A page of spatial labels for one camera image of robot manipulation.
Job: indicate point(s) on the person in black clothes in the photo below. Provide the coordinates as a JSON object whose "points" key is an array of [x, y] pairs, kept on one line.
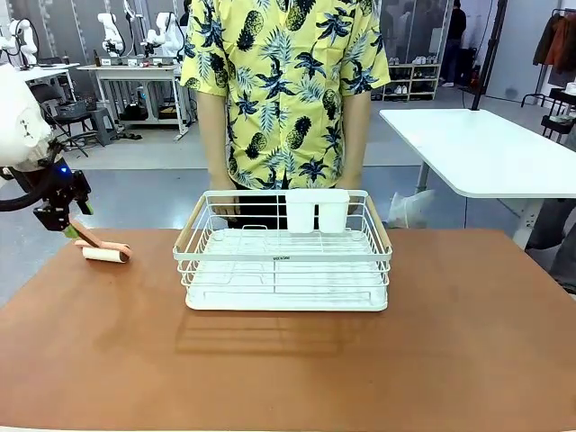
{"points": [[453, 40]]}

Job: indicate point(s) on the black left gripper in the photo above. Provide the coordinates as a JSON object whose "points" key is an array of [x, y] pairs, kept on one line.
{"points": [[58, 202]]}

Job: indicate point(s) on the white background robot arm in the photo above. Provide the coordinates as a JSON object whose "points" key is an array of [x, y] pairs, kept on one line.
{"points": [[24, 40], [164, 33], [110, 33]]}

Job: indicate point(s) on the white side table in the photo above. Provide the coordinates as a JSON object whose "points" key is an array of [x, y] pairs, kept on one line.
{"points": [[486, 148]]}

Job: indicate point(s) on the clear plastic bag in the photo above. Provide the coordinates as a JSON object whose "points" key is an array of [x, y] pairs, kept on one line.
{"points": [[411, 209]]}

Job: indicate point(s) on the person's left hand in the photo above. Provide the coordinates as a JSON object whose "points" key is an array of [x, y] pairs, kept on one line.
{"points": [[354, 198]]}

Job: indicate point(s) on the person's black trousers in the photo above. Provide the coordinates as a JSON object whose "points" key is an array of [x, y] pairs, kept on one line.
{"points": [[261, 211]]}

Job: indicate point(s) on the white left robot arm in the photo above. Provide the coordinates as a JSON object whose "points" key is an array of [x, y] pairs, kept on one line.
{"points": [[18, 117]]}

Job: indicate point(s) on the black stand pole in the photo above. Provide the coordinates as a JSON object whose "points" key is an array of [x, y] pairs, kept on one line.
{"points": [[488, 54]]}

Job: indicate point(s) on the person's right hand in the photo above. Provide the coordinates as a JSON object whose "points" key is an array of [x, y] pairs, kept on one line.
{"points": [[222, 198]]}

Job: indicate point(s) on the pink lint roller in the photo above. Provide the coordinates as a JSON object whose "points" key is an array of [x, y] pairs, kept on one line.
{"points": [[105, 254]]}

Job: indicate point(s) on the black office chair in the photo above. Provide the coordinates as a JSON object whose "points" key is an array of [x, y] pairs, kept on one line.
{"points": [[58, 117]]}

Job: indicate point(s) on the person's left forearm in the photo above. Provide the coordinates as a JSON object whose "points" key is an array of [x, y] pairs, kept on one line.
{"points": [[357, 135]]}

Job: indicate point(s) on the white plastic cutlery holder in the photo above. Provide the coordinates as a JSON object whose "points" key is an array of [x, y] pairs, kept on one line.
{"points": [[317, 213]]}

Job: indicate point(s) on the clothes rack with garments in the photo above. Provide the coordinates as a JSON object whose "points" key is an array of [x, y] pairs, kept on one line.
{"points": [[558, 40]]}

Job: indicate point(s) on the wooden shoe shelf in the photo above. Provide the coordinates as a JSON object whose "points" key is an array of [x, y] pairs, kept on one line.
{"points": [[411, 83]]}

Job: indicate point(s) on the person's right forearm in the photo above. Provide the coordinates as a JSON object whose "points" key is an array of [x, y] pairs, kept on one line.
{"points": [[213, 135]]}

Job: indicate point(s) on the person in pineapple shirt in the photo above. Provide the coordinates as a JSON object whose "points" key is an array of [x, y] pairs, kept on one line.
{"points": [[288, 90]]}

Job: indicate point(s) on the white workbench table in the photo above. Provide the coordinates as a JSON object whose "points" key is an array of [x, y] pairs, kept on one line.
{"points": [[135, 72]]}

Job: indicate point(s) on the grey plastic stool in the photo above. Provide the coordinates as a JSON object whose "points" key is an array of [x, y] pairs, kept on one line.
{"points": [[102, 126]]}

